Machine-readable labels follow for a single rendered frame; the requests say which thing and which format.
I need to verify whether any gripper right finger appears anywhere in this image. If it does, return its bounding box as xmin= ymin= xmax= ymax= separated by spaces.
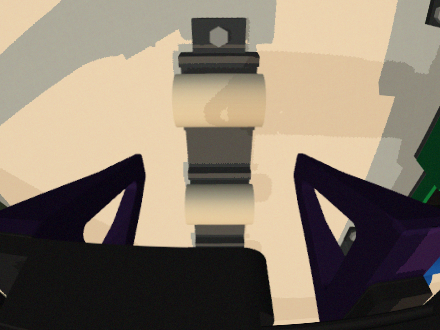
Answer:
xmin=293 ymin=153 xmax=440 ymax=322

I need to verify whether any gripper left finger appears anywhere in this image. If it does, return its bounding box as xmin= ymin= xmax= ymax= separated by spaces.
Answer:
xmin=0 ymin=154 xmax=146 ymax=245

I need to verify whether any dark grey mounting plate with hexagonal hole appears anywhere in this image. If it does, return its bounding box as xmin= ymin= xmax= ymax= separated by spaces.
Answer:
xmin=191 ymin=18 xmax=246 ymax=54

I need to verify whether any beige cylinder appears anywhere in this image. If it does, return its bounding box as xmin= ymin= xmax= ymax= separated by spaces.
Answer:
xmin=172 ymin=73 xmax=266 ymax=127
xmin=185 ymin=184 xmax=255 ymax=225

